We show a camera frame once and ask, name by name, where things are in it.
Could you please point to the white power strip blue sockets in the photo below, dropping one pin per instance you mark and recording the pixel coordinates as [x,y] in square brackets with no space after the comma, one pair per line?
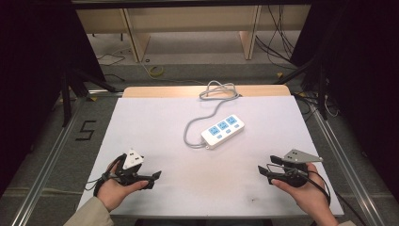
[224,133]

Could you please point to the yellow tape roll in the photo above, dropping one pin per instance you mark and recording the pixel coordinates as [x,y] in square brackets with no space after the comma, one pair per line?
[156,71]

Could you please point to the black tripod stand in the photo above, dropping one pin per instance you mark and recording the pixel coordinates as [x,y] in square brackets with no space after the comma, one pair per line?
[66,103]
[321,94]

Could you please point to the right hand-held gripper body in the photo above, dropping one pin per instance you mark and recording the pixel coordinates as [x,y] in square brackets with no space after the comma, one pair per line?
[298,156]

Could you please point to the person's right hand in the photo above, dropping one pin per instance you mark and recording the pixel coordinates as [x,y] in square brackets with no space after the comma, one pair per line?
[310,196]

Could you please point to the aluminium floor rail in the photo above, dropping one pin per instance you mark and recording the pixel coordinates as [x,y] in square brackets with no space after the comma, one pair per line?
[348,169]
[47,166]

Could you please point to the black curtain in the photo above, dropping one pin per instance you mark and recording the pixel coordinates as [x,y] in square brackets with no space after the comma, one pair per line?
[31,78]
[363,78]

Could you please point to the white board table cover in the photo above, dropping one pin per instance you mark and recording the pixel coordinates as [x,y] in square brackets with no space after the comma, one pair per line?
[175,175]

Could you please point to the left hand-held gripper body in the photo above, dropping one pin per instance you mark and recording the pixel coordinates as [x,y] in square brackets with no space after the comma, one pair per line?
[133,158]

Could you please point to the person's left hand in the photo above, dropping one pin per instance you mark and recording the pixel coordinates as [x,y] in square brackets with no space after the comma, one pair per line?
[111,193]

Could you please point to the wooden shelf unit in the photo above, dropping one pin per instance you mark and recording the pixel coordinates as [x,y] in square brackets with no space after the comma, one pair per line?
[188,19]

